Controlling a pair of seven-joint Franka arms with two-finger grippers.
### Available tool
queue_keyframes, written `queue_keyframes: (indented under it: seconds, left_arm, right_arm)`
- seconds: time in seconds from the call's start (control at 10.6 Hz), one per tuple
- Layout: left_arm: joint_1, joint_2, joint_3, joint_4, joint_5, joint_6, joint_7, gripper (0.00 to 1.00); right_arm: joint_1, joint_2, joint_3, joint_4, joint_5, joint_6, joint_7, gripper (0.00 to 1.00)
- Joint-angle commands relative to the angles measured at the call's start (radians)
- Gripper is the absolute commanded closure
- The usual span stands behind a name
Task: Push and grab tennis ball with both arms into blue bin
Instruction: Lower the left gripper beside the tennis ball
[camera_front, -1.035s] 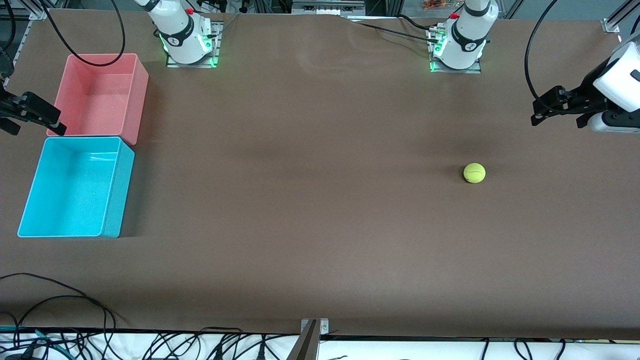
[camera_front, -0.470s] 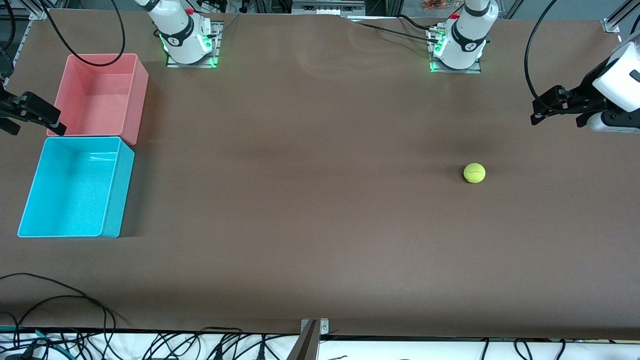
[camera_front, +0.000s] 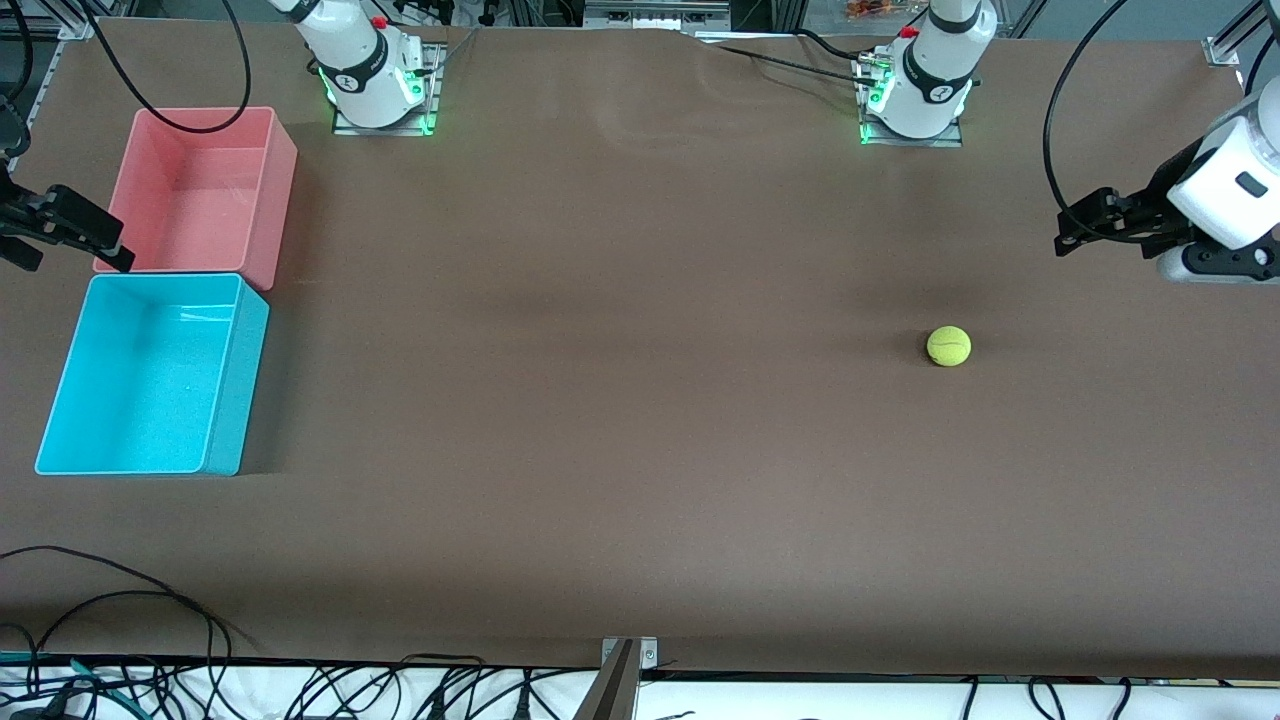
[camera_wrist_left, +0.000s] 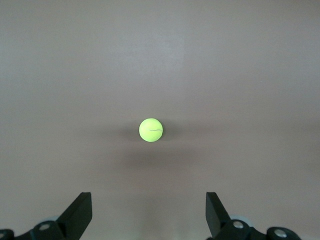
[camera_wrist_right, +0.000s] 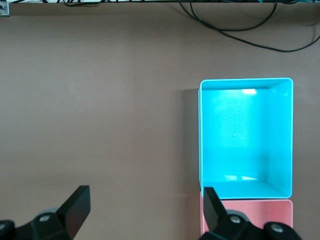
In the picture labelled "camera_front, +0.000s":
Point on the grey metal box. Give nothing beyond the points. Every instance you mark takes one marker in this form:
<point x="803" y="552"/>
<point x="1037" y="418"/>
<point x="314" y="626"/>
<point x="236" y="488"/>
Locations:
<point x="655" y="14"/>

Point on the orange parts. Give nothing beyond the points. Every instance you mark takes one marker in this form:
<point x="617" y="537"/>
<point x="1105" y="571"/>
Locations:
<point x="870" y="9"/>

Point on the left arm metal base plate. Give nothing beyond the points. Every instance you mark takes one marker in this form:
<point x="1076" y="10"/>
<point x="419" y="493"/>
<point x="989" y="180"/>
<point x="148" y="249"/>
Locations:
<point x="945" y="138"/>

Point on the metal mount bracket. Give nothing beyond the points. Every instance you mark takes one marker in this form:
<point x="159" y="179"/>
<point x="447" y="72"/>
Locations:
<point x="625" y="680"/>

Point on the yellow-green tennis ball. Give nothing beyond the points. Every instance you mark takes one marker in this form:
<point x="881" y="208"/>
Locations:
<point x="948" y="346"/>

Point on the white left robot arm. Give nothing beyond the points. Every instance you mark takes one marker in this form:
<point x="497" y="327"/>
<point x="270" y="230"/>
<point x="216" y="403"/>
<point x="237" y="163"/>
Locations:
<point x="930" y="80"/>

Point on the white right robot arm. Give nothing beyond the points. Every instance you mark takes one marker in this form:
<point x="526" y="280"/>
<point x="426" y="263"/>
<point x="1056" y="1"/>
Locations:
<point x="360" y="70"/>

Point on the aluminium corner bracket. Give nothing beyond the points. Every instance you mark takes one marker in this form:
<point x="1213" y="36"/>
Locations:
<point x="1225" y="48"/>

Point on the aluminium frame profile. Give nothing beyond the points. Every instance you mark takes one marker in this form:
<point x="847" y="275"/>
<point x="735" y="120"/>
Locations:
<point x="50" y="20"/>

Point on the pink plastic bin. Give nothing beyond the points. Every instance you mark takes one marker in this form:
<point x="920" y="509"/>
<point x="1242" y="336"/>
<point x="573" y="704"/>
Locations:
<point x="190" y="200"/>

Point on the blue plastic bin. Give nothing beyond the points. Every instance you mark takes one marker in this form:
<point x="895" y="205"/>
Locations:
<point x="150" y="380"/>

